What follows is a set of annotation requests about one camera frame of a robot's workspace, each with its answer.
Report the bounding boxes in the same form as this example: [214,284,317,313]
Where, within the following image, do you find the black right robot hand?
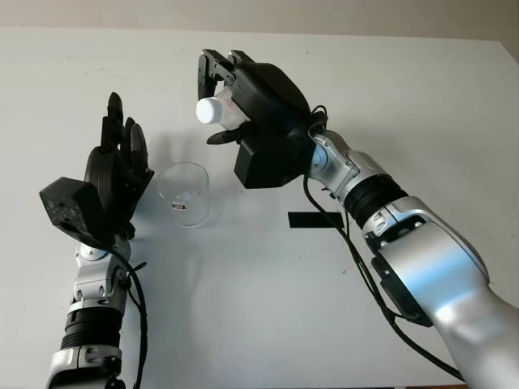
[197,48,315,146]

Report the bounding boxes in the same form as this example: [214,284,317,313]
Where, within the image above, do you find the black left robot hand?
[84,92,156,244]

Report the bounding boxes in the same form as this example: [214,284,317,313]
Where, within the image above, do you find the clear water bottle white cap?
[195,88,251,132]

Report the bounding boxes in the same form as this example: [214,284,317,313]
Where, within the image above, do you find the clear plastic cup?
[156,161,213,229]

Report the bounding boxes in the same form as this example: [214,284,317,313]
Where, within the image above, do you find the black tape strip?
[288,211,346,231]

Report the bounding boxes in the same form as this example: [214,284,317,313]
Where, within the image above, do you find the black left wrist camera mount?
[39,176,107,249]

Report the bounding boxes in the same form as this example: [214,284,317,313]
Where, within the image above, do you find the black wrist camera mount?
[234,133,315,190]
[39,176,107,249]

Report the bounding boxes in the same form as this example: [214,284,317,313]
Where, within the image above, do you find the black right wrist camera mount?
[234,133,315,190]

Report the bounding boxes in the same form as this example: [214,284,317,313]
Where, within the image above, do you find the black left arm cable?
[108,246,149,389]

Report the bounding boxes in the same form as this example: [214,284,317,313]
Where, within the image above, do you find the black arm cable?
[301,173,465,383]
[108,246,149,389]

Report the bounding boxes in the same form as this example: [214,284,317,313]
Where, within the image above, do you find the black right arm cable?
[301,173,465,383]

